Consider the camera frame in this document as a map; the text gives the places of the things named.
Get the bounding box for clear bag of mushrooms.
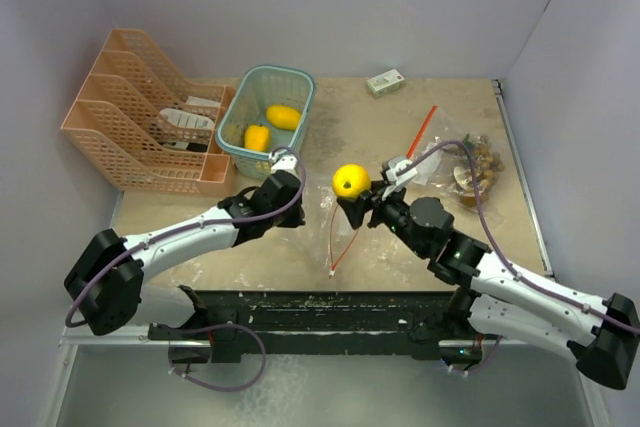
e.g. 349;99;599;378
408;106;505;209

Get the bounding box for white papers in organizer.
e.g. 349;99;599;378
159;96;221;153

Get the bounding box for yellow fake fruit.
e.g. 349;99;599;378
332;164;371;199
266;104;302;131
244;125;271;152

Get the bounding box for small green white box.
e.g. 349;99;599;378
365;69;406;98

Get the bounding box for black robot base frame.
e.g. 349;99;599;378
148;287;494;365

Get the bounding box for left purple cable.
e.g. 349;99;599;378
64;146;307;329

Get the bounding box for teal plastic basket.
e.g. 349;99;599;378
216;64;316;179

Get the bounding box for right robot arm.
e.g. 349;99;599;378
334;181;639;390

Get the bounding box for orange mesh file organizer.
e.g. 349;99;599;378
61;29;236;197

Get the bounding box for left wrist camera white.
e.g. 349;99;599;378
269;150;299;177

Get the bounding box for aluminium rail frame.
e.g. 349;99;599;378
491;79;612;426

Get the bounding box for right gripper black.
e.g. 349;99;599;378
339;179;429;257

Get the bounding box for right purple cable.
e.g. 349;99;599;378
399;139;640;336

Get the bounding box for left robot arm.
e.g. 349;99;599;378
63;170;305;336

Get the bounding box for clear zip bag red seal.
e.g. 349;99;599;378
300;175;377;280

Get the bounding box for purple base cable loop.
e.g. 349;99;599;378
166;322;268;393

